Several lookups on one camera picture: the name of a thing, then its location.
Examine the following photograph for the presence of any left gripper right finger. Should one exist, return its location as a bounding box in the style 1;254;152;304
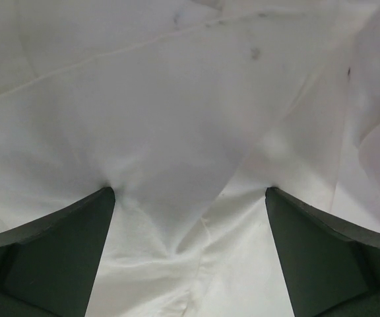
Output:
265;188;380;316

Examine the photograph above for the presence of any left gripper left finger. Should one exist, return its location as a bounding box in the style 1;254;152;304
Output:
0;187;115;316

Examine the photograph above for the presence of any cream white t shirt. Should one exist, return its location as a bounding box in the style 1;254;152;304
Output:
0;1;380;316

